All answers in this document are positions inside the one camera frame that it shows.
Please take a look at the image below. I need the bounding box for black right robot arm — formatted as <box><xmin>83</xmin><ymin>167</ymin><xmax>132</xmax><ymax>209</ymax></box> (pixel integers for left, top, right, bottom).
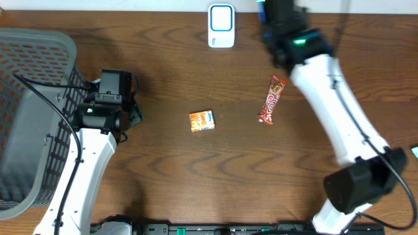
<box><xmin>259</xmin><ymin>0</ymin><xmax>407</xmax><ymax>234</ymax></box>

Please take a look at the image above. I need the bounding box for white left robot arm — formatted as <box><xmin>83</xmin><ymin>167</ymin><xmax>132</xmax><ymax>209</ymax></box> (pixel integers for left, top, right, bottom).
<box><xmin>34</xmin><ymin>69</ymin><xmax>143</xmax><ymax>234</ymax></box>

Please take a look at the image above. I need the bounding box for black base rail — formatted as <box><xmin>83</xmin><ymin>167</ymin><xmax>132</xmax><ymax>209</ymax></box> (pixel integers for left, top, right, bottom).
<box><xmin>88</xmin><ymin>223</ymin><xmax>386</xmax><ymax>235</ymax></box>

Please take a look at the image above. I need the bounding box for small orange snack box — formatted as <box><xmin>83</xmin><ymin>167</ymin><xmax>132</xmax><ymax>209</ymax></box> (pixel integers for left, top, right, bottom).
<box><xmin>189</xmin><ymin>110</ymin><xmax>216</xmax><ymax>133</ymax></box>

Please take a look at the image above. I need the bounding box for red chocolate bar wrapper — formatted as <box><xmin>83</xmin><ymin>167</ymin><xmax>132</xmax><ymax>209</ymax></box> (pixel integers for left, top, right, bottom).
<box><xmin>259</xmin><ymin>75</ymin><xmax>287</xmax><ymax>125</ymax></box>

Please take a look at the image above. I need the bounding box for white barcode scanner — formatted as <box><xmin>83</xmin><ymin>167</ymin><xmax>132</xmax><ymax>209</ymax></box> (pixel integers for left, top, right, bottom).
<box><xmin>208</xmin><ymin>3</ymin><xmax>235</xmax><ymax>48</ymax></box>

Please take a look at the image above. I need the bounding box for light green tissue pack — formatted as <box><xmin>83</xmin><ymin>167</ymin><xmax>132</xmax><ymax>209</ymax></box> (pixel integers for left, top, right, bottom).
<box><xmin>411</xmin><ymin>146</ymin><xmax>418</xmax><ymax>159</ymax></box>

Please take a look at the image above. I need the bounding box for dark grey plastic basket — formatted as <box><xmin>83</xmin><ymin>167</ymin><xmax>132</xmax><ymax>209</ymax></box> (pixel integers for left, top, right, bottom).
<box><xmin>1</xmin><ymin>28</ymin><xmax>87</xmax><ymax>220</ymax></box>

